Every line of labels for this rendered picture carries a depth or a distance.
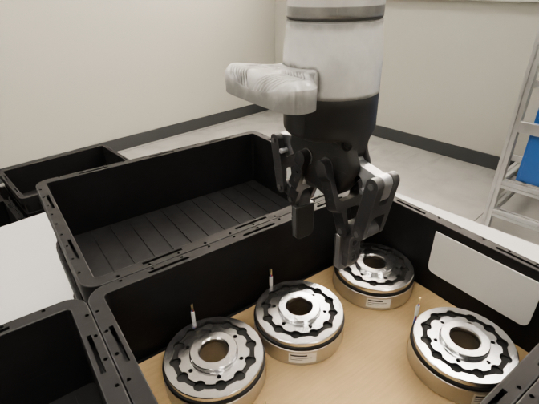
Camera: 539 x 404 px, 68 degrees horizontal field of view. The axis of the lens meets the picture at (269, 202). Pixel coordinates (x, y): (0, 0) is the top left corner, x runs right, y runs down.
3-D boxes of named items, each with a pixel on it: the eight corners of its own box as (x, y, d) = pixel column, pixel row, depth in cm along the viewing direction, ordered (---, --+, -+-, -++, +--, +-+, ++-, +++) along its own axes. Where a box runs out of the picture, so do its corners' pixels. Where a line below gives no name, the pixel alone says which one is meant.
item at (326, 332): (303, 272, 52) (304, 269, 52) (362, 319, 45) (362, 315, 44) (238, 305, 47) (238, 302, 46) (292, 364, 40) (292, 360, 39)
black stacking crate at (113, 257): (256, 183, 85) (254, 132, 80) (358, 248, 64) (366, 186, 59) (56, 247, 65) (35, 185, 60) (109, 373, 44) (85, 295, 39)
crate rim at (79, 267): (254, 140, 81) (254, 129, 80) (366, 196, 60) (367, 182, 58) (38, 195, 61) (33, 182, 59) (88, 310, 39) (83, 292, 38)
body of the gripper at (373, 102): (407, 82, 30) (391, 192, 34) (330, 66, 36) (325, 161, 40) (332, 98, 26) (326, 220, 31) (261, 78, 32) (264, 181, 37)
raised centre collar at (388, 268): (374, 249, 55) (375, 246, 55) (401, 268, 52) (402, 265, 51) (347, 260, 53) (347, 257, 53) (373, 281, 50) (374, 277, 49)
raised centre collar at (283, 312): (301, 288, 48) (301, 284, 48) (329, 313, 45) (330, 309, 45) (269, 306, 46) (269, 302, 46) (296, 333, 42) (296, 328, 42)
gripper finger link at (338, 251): (334, 233, 35) (332, 268, 36) (340, 236, 34) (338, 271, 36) (353, 225, 36) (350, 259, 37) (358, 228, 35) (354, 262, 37)
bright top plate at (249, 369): (236, 308, 46) (235, 304, 46) (282, 370, 39) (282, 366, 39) (151, 344, 42) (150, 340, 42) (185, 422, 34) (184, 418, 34)
